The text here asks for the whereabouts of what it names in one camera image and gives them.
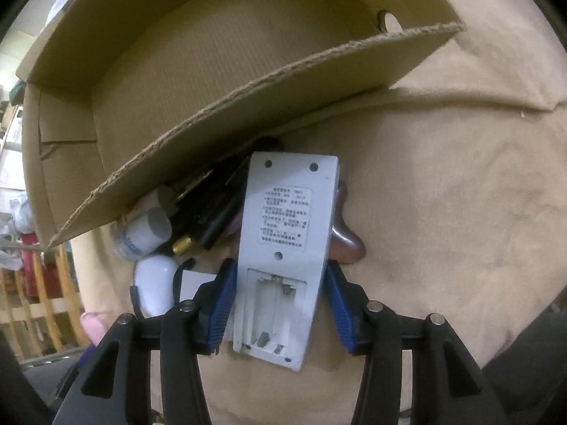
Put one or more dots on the pink small toy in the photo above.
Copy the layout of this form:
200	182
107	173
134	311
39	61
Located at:
96	325

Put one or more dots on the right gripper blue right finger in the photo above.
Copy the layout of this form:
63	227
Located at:
448	386

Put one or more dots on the brown cardboard box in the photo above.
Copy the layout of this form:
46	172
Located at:
123	95

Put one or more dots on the beige bed blanket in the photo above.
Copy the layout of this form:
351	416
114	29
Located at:
457	186

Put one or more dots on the black pen-like device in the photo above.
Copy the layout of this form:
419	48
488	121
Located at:
209	204

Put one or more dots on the white battery charger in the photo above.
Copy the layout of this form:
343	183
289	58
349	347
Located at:
283	250

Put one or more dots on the white small jar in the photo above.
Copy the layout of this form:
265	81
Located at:
141	236

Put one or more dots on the wooden stair railing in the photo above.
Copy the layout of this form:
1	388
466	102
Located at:
41	305

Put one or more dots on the pink perfume bottle gold cap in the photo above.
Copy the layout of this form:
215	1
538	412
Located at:
345	247

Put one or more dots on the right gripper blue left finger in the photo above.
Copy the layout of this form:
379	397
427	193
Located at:
113	386

